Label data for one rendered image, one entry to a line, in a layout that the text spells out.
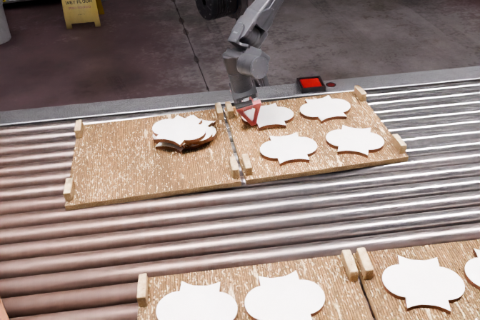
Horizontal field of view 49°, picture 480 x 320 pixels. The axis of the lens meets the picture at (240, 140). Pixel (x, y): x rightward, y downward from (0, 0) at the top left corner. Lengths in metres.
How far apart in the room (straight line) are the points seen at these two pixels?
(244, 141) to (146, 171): 0.27
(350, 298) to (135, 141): 0.72
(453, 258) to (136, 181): 0.72
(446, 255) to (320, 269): 0.25
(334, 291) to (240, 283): 0.17
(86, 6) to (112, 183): 3.68
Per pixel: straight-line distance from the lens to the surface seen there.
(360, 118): 1.48
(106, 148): 1.42
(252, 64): 1.28
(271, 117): 1.44
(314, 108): 1.49
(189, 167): 1.30
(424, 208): 1.25
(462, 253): 1.13
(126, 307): 1.04
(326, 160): 1.31
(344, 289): 1.01
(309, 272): 1.04
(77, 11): 4.90
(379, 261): 1.07
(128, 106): 1.64
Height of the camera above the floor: 1.71
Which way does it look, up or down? 34 degrees down
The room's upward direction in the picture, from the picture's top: 3 degrees counter-clockwise
